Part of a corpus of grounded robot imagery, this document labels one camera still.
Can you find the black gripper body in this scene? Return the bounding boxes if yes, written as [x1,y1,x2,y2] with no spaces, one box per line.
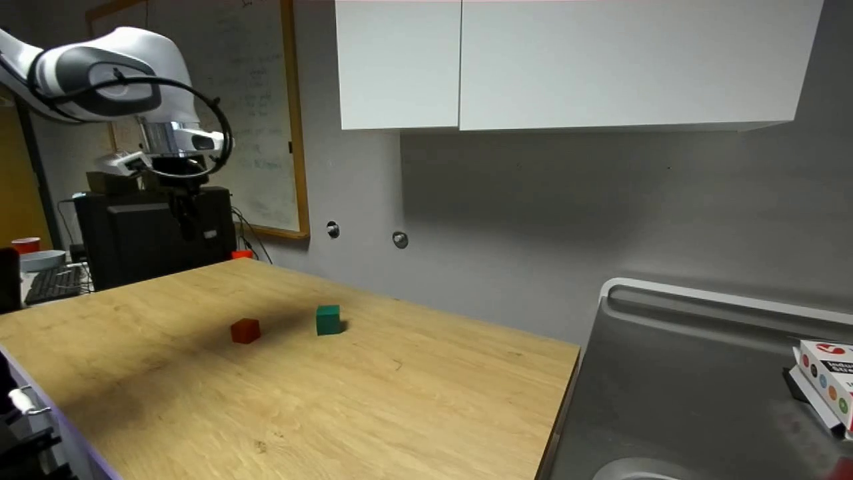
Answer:
[152,152,213,203]

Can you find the orange block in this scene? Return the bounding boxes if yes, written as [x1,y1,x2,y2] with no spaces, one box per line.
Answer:
[228,317,263,345]

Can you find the green block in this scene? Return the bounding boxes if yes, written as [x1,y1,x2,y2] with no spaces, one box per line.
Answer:
[313,304,345,337]

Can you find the black computer monitor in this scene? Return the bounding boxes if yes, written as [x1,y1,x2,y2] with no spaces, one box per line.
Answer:
[71,183,237,293]

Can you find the small black box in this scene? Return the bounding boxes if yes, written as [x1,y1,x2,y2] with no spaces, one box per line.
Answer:
[81,168,143,200]

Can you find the wood framed whiteboard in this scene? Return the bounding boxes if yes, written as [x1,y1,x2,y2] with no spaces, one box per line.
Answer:
[81,0,311,245]

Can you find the black keyboard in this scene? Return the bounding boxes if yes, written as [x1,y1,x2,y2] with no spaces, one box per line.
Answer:
[24,263,85,305]

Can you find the narrow white cabinet door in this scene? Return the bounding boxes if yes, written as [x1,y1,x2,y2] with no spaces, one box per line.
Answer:
[333,0,463,132]

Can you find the black clamp device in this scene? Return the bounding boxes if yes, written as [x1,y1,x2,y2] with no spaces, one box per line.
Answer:
[0,352,71,480]

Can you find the stainless steel sink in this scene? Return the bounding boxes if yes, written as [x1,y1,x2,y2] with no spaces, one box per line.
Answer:
[536,273,853,480]

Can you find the colourful printed cardboard box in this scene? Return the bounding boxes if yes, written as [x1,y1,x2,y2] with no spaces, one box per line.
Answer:
[787,336,853,443]

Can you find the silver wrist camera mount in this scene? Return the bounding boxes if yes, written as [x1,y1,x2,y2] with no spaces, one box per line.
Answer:
[103,119,225,175]

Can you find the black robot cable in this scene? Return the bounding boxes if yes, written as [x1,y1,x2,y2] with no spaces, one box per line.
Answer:
[26,71,237,180]

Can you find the white wall cabinet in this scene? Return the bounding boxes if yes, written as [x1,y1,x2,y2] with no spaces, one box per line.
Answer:
[459,0,827,132]

